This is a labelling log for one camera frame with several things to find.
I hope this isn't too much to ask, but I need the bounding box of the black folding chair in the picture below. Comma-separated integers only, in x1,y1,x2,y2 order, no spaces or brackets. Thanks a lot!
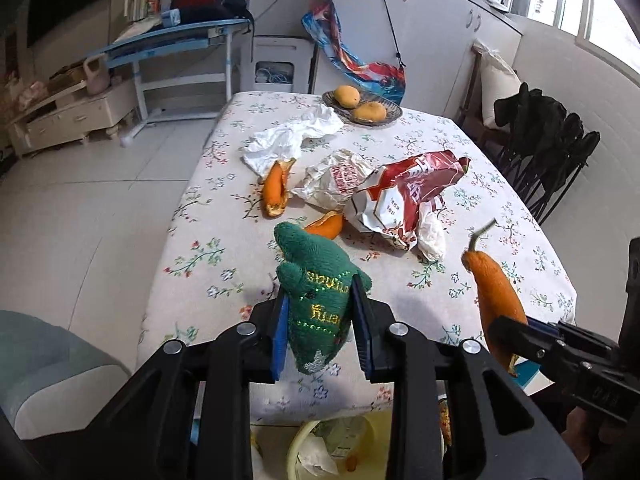
520,112,601,226
494,82,568,181

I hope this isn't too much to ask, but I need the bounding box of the orange peel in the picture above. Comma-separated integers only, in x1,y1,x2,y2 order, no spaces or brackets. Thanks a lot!
301,210,346,241
261,157,297,219

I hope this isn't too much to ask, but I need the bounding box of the yellow plastic basin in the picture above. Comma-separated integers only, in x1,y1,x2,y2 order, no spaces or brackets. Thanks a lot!
287,407,446,480

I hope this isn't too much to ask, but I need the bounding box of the green knitted toy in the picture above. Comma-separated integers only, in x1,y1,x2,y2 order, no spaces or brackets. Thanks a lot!
273,221,373,375

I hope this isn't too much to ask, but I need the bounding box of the floral tablecloth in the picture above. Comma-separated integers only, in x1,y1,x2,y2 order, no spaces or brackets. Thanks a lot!
135,91,576,426

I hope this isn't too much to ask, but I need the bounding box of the white tall cabinet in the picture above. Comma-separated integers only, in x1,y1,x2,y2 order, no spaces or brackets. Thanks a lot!
327,0,523,121

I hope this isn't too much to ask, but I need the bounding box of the orange plush carrot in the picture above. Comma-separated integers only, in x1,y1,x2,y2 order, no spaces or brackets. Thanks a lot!
460,218,528,378

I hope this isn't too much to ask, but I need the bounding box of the blue study desk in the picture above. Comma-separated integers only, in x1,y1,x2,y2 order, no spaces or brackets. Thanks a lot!
87,17,253,148

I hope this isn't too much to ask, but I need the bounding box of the yellow mango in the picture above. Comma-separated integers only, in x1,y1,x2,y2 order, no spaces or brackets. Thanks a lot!
334,85,361,109
354,101,387,122

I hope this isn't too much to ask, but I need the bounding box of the pink patterned box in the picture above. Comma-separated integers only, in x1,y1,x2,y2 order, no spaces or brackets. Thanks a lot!
5,72,51,107

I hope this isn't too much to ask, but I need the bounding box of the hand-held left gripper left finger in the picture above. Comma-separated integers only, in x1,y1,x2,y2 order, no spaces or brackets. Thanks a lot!
75,294,291,480

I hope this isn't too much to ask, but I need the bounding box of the row of books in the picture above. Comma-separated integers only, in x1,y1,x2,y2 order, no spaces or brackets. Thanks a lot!
122,0,173,23

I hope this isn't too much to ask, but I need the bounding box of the woven wicker basket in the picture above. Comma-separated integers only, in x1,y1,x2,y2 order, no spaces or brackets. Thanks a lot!
321,89,403,127

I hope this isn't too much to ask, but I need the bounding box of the clear plastic packaging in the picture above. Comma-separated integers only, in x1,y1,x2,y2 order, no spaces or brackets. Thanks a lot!
320,417,373,461

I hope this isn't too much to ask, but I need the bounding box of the colourful printed bag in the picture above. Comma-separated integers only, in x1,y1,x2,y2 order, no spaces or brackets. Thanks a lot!
301,0,407,108

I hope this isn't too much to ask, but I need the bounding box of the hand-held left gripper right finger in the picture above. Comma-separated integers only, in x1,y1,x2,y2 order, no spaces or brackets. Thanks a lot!
350,275,583,480

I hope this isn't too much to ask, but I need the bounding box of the white television cabinet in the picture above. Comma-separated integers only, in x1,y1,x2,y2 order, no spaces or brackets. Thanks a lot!
5,77,141,158

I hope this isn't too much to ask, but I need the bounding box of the white red printed paper wrapper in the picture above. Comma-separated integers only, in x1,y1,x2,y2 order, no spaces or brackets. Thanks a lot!
290,149,376,211

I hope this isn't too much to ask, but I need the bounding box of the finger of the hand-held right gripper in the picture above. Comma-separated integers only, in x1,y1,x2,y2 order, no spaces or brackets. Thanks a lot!
525,316,568,338
487,314,556,361

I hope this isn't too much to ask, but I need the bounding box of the red striped snack bag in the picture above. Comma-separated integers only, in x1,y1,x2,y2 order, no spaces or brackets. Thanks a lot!
344,151,472,252

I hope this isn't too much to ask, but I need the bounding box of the white paper sheet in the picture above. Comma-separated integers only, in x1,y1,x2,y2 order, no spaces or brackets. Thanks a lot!
241,105,346,177

